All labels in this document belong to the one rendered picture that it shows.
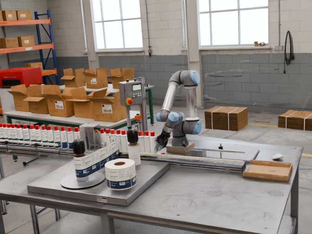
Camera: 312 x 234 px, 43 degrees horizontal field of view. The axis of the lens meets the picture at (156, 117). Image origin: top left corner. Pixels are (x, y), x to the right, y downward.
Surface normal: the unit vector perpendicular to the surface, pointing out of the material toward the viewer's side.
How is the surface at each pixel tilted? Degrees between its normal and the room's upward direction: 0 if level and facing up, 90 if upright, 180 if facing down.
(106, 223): 90
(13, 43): 91
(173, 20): 90
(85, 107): 90
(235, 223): 0
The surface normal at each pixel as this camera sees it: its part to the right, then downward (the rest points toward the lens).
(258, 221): -0.07, -0.97
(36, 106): -0.51, 0.23
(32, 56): 0.80, 0.08
